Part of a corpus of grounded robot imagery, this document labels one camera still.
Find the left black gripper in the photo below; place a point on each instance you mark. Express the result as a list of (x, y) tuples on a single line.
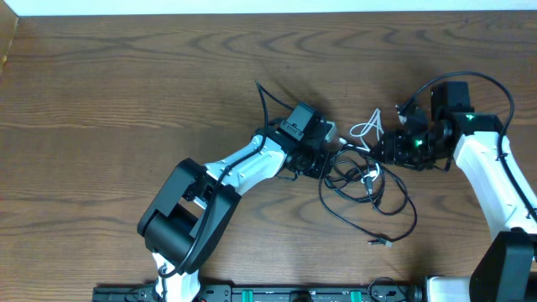
[(328, 157)]

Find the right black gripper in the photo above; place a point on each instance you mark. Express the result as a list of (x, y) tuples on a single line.
[(393, 153)]

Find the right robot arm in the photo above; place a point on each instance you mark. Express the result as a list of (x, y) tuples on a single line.
[(478, 145)]

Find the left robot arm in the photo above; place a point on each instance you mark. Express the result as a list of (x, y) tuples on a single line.
[(187, 218)]

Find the cardboard panel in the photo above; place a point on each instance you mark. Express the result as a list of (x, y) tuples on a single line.
[(8, 26)]

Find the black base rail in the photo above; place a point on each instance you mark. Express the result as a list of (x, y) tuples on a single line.
[(380, 289)]

